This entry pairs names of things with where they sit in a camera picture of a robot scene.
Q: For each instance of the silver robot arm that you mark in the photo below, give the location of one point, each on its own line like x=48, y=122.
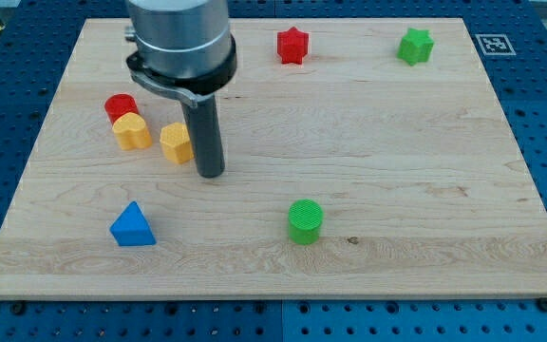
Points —
x=185, y=48

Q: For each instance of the blue triangle block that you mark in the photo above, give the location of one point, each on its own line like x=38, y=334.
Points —
x=131, y=228

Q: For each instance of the green star block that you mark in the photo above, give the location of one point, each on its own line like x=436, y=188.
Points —
x=415, y=46

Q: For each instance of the white fiducial marker tag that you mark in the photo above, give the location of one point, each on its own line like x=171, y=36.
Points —
x=495, y=44

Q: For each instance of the wooden board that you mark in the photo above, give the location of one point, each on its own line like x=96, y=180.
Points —
x=424, y=190

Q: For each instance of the red cylinder block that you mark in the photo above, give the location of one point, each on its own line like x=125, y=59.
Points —
x=118, y=105

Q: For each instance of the yellow pentagon block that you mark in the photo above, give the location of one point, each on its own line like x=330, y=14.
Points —
x=175, y=143

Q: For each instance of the green cylinder block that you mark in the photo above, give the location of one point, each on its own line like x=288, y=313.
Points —
x=305, y=218

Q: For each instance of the dark cylindrical pointer rod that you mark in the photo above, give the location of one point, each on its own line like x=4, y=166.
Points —
x=200, y=114

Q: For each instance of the red star block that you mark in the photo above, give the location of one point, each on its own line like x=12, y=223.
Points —
x=292, y=46

